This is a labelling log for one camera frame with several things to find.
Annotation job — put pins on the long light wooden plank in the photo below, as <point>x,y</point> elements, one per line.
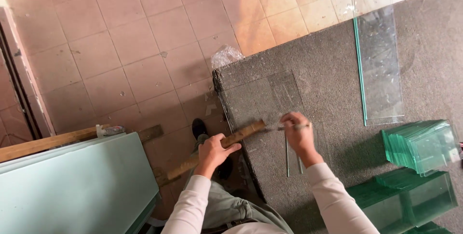
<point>47,142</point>

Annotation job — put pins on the pink door frame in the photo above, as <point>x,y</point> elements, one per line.
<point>21,82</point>

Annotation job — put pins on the person's right hand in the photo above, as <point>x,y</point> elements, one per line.
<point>301,140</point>

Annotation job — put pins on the small white plastic bottle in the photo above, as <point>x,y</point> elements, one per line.
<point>110,130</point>

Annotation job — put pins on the crumpled clear plastic wrap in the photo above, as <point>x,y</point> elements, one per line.
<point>225,56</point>

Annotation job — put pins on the grey felt table cover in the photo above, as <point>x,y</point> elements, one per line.
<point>343,64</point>

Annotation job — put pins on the person's left hand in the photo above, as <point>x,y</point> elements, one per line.
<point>211,154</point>

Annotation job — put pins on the long clear glass panel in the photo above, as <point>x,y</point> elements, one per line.
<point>379,64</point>

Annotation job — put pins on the black shoe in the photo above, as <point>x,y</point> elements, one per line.
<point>225,169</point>
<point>199,128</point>

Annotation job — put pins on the clear glass pane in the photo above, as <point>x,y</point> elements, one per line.
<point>260,96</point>

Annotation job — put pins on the large stack of glass pieces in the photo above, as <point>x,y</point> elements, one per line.
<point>405,198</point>

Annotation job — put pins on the metal glass cutter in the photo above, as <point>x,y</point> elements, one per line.
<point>285,127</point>

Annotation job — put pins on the dark wooden board piece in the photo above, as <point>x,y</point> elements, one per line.
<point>151,133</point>

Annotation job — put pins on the long wooden straightedge stick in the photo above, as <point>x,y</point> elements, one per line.
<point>249,131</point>

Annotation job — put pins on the small stack of glass pieces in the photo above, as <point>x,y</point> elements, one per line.
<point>428,228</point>

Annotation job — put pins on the grey-green trousers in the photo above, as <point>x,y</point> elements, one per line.
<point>231,208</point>

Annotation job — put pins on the fanned stack of glass pieces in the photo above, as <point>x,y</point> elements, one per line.
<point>421,147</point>

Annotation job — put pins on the person's right fingers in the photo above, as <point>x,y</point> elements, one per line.
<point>293,120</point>

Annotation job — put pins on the pale green frosted glass sheets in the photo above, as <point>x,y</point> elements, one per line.
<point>72,187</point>

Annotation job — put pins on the narrow cut glass strip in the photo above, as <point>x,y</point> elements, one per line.
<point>300,165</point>
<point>287,158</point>

